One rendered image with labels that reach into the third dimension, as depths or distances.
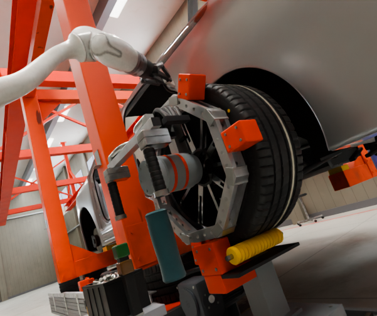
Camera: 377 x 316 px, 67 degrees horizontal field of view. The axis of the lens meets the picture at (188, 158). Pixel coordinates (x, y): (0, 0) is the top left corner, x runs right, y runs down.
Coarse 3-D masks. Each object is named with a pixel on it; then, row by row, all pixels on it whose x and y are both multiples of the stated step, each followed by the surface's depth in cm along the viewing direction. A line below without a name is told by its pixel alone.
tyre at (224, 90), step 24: (216, 96) 101; (240, 96) 100; (264, 96) 107; (264, 120) 95; (288, 120) 103; (264, 144) 90; (288, 144) 98; (264, 168) 89; (288, 168) 96; (264, 192) 91; (288, 192) 99; (240, 216) 99; (264, 216) 96; (288, 216) 109; (240, 240) 101
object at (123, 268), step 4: (128, 260) 86; (116, 264) 87; (120, 264) 85; (124, 264) 85; (128, 264) 86; (132, 264) 87; (120, 268) 85; (124, 268) 85; (128, 268) 86; (132, 268) 86; (120, 272) 85; (124, 272) 85; (128, 272) 85
